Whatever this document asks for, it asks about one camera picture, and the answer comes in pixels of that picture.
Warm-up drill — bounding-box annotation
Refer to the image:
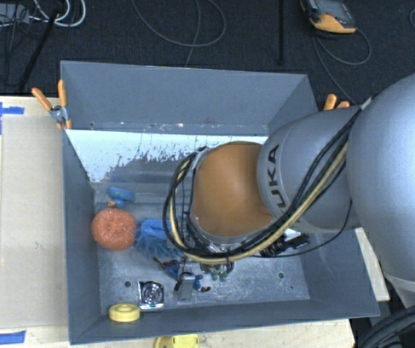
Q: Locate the shiny square metal dish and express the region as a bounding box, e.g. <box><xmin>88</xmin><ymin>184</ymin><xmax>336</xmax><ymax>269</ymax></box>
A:
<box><xmin>137</xmin><ymin>280</ymin><xmax>166</xmax><ymax>310</ymax></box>

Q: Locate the yellow flat round thing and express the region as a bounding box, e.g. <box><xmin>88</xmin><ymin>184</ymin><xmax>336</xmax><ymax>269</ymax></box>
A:
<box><xmin>153</xmin><ymin>333</ymin><xmax>201</xmax><ymax>348</ymax></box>

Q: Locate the orange round scrubber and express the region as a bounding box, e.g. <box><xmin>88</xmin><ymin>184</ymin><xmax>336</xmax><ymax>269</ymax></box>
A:
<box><xmin>91</xmin><ymin>208</ymin><xmax>138</xmax><ymax>252</ymax></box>

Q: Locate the blue toy duck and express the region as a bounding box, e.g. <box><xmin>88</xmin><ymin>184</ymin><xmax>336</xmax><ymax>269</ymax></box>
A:
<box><xmin>107</xmin><ymin>186</ymin><xmax>136</xmax><ymax>209</ymax></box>

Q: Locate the grey metal bin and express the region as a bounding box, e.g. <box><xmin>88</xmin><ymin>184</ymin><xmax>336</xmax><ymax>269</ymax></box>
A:
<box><xmin>59</xmin><ymin>60</ymin><xmax>382</xmax><ymax>346</ymax></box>

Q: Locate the pale cardboard board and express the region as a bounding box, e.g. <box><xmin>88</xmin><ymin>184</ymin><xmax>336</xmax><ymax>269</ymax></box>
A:
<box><xmin>0</xmin><ymin>114</ymin><xmax>69</xmax><ymax>331</ymax></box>

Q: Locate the yellow ring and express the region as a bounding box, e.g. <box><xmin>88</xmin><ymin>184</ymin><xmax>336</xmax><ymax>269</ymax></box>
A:
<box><xmin>108</xmin><ymin>302</ymin><xmax>141</xmax><ymax>323</ymax></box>

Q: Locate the black cylinder on white bracket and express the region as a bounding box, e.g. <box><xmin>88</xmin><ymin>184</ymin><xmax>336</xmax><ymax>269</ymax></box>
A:
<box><xmin>260</xmin><ymin>229</ymin><xmax>311</xmax><ymax>259</ymax></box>

